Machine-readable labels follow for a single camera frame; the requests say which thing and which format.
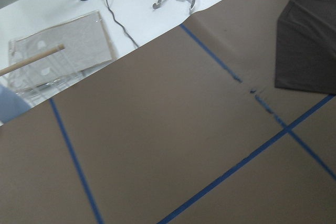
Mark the brown t-shirt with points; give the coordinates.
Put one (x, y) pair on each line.
(305, 46)

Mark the wooden dowel stick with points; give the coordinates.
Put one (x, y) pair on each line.
(32, 59)

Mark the plastic bagged cardboard sheet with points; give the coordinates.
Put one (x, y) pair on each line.
(80, 44)

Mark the light blue cup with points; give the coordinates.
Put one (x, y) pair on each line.
(12, 105)

